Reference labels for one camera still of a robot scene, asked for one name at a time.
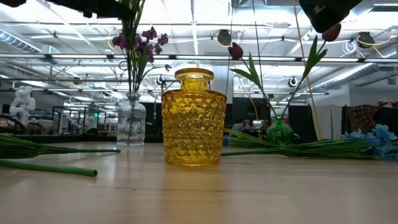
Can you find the red artificial tulip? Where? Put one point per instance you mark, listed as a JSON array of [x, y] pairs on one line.
[[332, 34], [235, 51]]

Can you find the purple artificial flower bunch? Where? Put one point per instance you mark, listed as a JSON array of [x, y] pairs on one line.
[[149, 33]]

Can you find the blue artificial flower bunch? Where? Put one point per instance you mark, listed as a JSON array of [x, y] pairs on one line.
[[382, 132], [245, 140]]

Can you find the green flower stems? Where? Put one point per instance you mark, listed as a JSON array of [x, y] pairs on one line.
[[46, 167], [77, 150]]

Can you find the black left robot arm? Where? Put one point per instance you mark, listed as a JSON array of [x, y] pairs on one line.
[[71, 3]]

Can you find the clear glass vase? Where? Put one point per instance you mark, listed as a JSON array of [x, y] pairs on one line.
[[130, 130]]

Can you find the green glass vase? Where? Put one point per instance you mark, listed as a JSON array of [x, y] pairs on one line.
[[279, 132]]

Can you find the yellow glass vase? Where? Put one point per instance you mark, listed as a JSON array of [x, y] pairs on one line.
[[192, 124]]

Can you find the white partition panel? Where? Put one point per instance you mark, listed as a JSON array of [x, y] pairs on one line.
[[331, 121]]

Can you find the patterned red tapestry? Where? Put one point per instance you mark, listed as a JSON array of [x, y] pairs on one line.
[[360, 118]]

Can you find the black partition panel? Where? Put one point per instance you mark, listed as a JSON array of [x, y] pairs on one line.
[[301, 121], [154, 121]]

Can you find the person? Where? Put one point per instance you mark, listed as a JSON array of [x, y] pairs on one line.
[[388, 118]]

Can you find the white robot figure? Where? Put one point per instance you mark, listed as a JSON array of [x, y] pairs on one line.
[[22, 101]]

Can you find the long ceiling light rail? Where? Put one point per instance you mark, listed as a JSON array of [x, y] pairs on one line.
[[77, 57]]

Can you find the silver ventilation duct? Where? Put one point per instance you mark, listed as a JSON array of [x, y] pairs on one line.
[[342, 76], [18, 43]]

